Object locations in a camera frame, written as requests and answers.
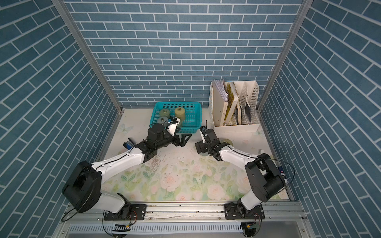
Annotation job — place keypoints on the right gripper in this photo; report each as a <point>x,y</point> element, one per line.
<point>202,145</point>

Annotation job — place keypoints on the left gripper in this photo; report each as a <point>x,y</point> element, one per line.
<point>182,143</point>

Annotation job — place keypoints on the yellow tea canister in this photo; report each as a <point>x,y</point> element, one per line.
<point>180,113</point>
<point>229,142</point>

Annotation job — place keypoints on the green tea canister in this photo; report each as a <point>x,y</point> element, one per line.
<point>164,113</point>

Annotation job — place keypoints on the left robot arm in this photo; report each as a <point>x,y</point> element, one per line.
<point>83,188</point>

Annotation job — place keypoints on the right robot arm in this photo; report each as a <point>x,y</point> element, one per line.
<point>264,177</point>

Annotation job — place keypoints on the teal plastic basket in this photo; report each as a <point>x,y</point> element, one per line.
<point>193,114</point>

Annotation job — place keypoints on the floral table mat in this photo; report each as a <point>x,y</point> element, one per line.
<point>179,173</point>

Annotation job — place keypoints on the white desktop file organizer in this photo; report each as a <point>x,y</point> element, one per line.
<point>245,118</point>

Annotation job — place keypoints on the yellow book in organizer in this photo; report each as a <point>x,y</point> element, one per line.
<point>233,99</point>

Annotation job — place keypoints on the papers in organizer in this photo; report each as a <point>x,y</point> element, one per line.
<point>219,86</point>

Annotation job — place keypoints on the dark marker pen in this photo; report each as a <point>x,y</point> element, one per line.
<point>281,170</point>

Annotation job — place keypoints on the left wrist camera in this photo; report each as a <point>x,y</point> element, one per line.
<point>173,124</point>

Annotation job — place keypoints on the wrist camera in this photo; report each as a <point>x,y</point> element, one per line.
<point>203,134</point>
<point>173,124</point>

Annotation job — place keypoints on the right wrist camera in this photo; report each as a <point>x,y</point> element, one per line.
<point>203,134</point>

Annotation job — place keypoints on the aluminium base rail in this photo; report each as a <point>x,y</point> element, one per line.
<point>218,219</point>

